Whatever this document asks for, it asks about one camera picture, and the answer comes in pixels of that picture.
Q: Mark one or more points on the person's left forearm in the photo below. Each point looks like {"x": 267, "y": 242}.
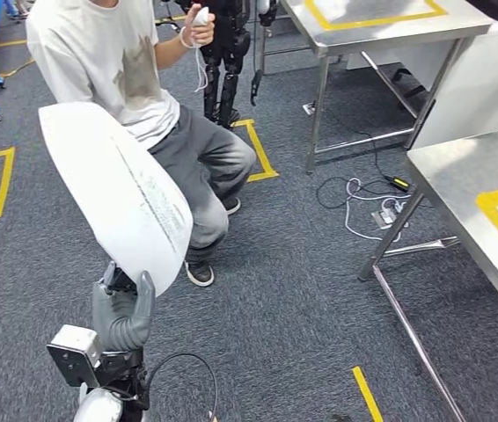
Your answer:
{"x": 171, "y": 52}

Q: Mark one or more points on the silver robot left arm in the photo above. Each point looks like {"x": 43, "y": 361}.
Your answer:
{"x": 97, "y": 408}

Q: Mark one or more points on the person's left hand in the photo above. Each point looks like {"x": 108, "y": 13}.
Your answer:
{"x": 198, "y": 35}

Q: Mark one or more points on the black humanoid robot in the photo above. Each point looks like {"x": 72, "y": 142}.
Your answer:
{"x": 227, "y": 35}

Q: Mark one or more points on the white curved plastic part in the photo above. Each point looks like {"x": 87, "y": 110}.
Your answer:
{"x": 112, "y": 192}

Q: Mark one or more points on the steel workbench table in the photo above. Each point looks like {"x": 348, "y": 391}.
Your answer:
{"x": 363, "y": 38}
{"x": 451, "y": 169}

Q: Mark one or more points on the white power strip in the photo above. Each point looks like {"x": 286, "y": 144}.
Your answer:
{"x": 383, "y": 217}

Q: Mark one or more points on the small white floor plate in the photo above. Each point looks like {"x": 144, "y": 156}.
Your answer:
{"x": 308, "y": 109}

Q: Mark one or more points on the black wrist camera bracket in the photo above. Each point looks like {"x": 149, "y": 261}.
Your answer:
{"x": 121, "y": 370}

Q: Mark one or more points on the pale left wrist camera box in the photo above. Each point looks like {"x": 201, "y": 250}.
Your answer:
{"x": 72, "y": 355}

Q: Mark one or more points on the person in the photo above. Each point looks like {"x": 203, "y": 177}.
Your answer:
{"x": 108, "y": 58}

